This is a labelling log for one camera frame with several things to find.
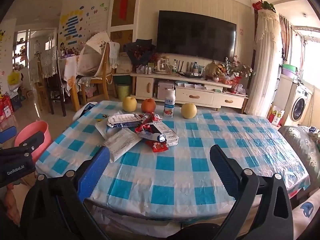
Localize pink plastic bucket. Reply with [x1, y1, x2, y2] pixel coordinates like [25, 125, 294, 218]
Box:
[14, 121, 52, 163]

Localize pink storage box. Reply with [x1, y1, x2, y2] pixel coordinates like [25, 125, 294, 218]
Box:
[157, 80, 174, 100]

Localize white grey nutrition label bag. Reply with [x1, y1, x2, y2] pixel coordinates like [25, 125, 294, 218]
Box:
[107, 114, 143, 128]

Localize black flat television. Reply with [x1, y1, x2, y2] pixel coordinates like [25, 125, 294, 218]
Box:
[156, 10, 236, 62]

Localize red candy wrapper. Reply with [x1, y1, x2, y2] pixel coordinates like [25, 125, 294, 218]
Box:
[145, 140, 169, 153]

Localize blue checkered tablecloth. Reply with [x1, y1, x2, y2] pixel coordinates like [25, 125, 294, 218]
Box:
[35, 100, 311, 222]

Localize dark flower bouquet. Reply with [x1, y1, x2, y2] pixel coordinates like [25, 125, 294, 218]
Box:
[124, 39, 156, 66]

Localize dark wooden chair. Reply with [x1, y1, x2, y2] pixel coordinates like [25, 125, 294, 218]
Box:
[38, 46, 66, 116]

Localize white yogurt bottle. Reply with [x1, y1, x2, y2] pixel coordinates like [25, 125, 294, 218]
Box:
[163, 89, 176, 117]

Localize white electric kettle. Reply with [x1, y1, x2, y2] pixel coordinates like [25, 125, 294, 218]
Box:
[153, 58, 168, 73]

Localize yellow pear right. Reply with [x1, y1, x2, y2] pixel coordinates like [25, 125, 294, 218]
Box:
[181, 103, 197, 119]

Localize green waste bin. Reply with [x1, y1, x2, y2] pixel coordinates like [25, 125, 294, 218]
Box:
[116, 85, 131, 101]

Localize washing machine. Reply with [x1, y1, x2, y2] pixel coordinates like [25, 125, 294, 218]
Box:
[289, 83, 312, 125]

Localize red gift boxes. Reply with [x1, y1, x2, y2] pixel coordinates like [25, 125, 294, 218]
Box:
[0, 93, 14, 123]

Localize red apple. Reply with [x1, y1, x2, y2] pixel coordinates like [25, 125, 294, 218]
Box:
[141, 98, 156, 113]

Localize white tv cabinet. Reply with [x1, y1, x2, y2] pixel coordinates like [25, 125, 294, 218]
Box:
[130, 73, 248, 113]

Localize dark blue milk carton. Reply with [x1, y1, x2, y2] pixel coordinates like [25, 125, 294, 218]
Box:
[136, 121, 179, 147]

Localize white lace curtain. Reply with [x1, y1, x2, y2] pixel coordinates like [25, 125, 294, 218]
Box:
[245, 9, 282, 118]

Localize wooden chair with cushion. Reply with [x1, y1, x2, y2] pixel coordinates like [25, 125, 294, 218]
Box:
[75, 31, 119, 105]

